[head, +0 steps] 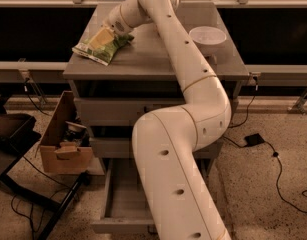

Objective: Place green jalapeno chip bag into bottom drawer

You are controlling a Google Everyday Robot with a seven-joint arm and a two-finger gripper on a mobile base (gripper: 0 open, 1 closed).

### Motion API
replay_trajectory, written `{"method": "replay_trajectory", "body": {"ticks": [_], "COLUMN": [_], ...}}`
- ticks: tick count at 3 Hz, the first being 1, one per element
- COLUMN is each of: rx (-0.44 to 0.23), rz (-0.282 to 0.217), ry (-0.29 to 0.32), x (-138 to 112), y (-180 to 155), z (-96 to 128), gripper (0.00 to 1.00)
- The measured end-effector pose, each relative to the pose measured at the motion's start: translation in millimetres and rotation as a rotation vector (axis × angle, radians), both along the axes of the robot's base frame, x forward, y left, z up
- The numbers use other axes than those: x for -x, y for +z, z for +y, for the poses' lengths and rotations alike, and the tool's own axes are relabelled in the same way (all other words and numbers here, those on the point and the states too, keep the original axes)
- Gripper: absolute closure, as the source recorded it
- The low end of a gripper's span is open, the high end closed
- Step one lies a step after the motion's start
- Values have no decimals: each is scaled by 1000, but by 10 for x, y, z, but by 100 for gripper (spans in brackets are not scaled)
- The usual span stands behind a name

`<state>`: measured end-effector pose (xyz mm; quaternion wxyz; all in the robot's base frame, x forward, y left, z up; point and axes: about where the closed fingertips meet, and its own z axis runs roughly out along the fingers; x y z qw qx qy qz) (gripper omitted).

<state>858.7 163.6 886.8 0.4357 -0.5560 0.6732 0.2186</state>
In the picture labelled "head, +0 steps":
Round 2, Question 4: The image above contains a jar in cardboard box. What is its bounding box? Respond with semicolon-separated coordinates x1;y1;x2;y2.
63;121;88;147

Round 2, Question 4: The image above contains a grey middle drawer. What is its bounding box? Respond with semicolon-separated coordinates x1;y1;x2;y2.
90;138;223;159

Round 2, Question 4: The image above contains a grey drawer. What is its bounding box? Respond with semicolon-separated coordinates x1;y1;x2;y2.
74;97;239;128
90;138;223;159
90;158;214;235

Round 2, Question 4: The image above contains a grey drawer cabinet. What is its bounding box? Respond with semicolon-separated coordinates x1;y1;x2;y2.
62;2;250;178

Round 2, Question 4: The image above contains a white bowl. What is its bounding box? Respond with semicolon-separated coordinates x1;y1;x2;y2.
189;26;227;56

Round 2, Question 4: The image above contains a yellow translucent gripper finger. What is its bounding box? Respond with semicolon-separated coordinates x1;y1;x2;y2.
89;27;115;49

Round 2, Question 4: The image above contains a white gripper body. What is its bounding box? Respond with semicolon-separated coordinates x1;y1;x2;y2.
102;5;133;36

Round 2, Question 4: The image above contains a black stand frame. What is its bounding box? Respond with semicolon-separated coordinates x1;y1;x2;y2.
0;131;89;240

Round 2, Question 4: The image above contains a green jalapeno chip bag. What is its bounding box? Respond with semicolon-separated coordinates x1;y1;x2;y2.
72;33;134;66

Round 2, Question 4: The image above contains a cardboard box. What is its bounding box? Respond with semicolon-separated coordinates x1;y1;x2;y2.
40;91;93;174

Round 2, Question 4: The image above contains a black power adapter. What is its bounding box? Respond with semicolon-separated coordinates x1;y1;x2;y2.
245;133;264;147

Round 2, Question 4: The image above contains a grey top drawer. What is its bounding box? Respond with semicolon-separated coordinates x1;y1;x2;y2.
74;97;239;128

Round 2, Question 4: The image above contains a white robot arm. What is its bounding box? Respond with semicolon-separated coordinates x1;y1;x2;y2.
104;0;231;240

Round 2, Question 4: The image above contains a grey bottom drawer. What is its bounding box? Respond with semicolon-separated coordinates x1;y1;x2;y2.
90;158;214;235

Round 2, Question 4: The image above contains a black cable on floor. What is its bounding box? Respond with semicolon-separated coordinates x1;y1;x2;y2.
222;135;307;215

